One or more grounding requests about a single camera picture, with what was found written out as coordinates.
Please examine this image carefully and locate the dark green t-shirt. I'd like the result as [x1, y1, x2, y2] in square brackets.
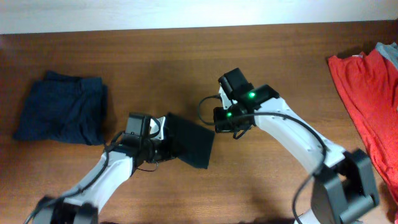
[166, 113, 215, 169]

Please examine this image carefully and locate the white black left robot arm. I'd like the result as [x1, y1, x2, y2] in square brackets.
[26, 113, 174, 223]

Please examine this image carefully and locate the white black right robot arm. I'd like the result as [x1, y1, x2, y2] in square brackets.
[213, 68, 379, 224]

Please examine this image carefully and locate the folded navy blue garment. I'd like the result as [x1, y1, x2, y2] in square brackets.
[13, 71, 108, 146]

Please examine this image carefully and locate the red garment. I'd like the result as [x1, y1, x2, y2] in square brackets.
[328, 50, 397, 201]

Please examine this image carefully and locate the grey garment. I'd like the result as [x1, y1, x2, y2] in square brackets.
[375, 42, 397, 70]

